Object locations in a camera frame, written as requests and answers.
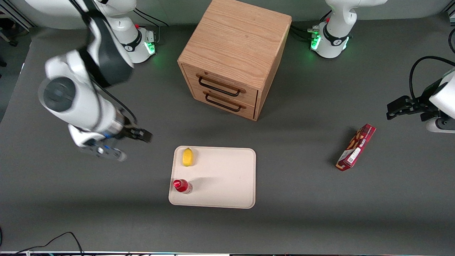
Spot cream plastic tray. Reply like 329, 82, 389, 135
168, 146, 256, 209

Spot black metal drawer handle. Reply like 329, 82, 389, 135
198, 74, 247, 97
204, 90, 247, 113

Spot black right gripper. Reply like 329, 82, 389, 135
116, 118, 154, 144

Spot red-capped coke bottle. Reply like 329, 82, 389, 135
173, 179, 193, 194

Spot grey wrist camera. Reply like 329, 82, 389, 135
426, 117, 455, 133
69, 124, 127, 162

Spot wooden two-drawer cabinet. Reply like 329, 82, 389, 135
177, 0, 293, 122

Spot black base cables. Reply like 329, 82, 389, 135
290, 10, 333, 42
132, 7, 170, 46

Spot red tartan shortbread box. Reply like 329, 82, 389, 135
336, 123, 376, 172

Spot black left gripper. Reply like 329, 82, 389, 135
387, 79, 445, 122

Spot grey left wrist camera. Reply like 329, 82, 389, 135
426, 117, 455, 133

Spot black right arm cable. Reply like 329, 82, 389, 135
69, 0, 138, 125

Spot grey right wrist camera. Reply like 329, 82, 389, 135
69, 124, 127, 162

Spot wooden drawer front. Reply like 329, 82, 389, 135
182, 64, 259, 109
191, 85, 257, 120

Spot black floor cable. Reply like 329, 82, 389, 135
0, 232, 84, 256

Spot aluminium frame rail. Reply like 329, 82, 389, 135
0, 0, 34, 33

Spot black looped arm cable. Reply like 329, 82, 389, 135
409, 56, 455, 104

